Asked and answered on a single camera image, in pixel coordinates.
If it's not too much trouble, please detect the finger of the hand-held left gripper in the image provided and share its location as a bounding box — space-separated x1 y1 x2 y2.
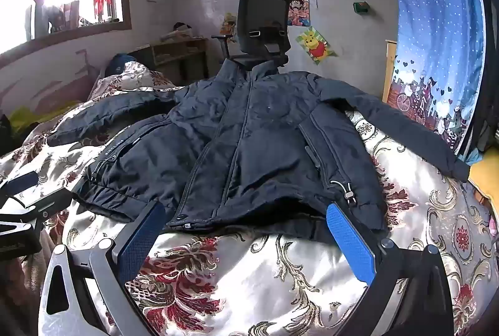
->
0 170 40 201
0 188 75 256

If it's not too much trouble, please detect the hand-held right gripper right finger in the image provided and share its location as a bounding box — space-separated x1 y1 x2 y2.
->
325 201 455 336

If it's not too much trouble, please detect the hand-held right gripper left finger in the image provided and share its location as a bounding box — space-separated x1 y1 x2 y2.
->
39 199 168 336

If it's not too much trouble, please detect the dark navy padded jacket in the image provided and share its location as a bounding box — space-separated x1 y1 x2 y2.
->
47 59 472 239

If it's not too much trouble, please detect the yellow-green cloth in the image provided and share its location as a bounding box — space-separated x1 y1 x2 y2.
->
8 106 53 134

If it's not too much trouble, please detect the floral cream and red blanket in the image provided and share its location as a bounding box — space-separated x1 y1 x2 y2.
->
0 61 499 336

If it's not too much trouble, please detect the yellow cloth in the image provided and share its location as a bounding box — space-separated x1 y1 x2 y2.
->
468 157 499 228

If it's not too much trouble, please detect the blue bag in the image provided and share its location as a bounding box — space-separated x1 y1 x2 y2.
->
107 53 138 78

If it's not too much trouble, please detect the wooden desk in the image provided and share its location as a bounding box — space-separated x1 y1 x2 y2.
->
128 37 210 85

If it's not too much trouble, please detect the yellow bear poster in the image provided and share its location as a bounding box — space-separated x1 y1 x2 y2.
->
295 27 338 66

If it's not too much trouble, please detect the pile of things on desk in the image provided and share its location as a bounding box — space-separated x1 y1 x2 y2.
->
160 22 194 43

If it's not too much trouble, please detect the blue printed curtain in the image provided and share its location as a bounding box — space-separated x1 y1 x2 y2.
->
390 0 489 154

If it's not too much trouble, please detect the anime character poster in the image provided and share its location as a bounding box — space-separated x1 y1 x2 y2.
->
288 0 311 27

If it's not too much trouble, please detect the black mesh office chair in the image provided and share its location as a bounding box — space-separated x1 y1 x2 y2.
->
211 0 291 71

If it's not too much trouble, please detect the wooden post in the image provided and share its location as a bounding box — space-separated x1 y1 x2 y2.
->
382 40 398 105

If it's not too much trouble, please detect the small cartoon wall poster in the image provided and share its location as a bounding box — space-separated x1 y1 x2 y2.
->
220 12 238 37

